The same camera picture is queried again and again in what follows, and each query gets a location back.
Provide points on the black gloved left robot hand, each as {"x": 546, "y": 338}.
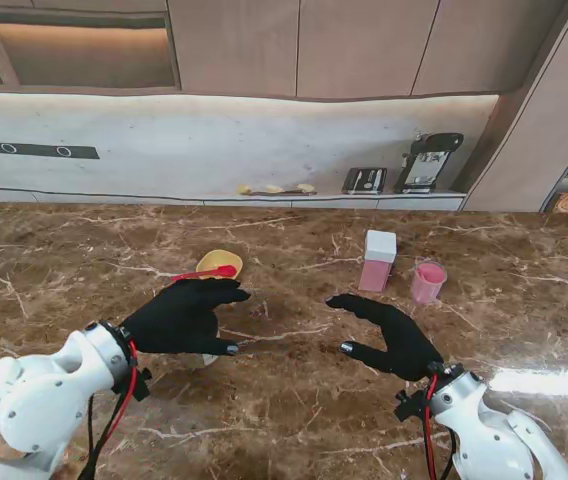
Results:
{"x": 179, "y": 320}

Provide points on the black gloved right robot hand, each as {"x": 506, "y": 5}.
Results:
{"x": 404, "y": 345}

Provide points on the red plastic measuring spoon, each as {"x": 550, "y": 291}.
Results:
{"x": 214, "y": 272}

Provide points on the pink plastic measuring cup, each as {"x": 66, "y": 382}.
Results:
{"x": 426, "y": 287}

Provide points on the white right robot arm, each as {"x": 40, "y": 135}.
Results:
{"x": 489, "y": 440}

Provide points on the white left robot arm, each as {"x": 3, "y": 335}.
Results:
{"x": 39, "y": 400}

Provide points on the pink container with white lid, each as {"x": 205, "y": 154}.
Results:
{"x": 379, "y": 250}

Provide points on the yellow plastic bowl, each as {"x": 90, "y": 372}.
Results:
{"x": 216, "y": 259}

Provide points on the white back counter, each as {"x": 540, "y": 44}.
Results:
{"x": 339, "y": 202}

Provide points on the dark wooden serving board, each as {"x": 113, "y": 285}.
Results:
{"x": 289, "y": 192}

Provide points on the black toaster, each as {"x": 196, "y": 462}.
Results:
{"x": 364, "y": 181}

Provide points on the black espresso machine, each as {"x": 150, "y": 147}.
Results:
{"x": 424, "y": 160}

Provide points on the beige patterned box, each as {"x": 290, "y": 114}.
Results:
{"x": 565, "y": 202}

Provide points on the tall beige cabinet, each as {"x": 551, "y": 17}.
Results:
{"x": 529, "y": 150}

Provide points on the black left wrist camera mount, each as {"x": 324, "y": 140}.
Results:
{"x": 141, "y": 385}

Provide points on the black wall control strip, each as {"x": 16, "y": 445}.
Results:
{"x": 29, "y": 150}

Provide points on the beige wall cabinet door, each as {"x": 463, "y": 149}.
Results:
{"x": 364, "y": 45}
{"x": 489, "y": 40}
{"x": 234, "y": 45}

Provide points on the lit open wall shelf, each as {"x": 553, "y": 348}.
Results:
{"x": 79, "y": 55}

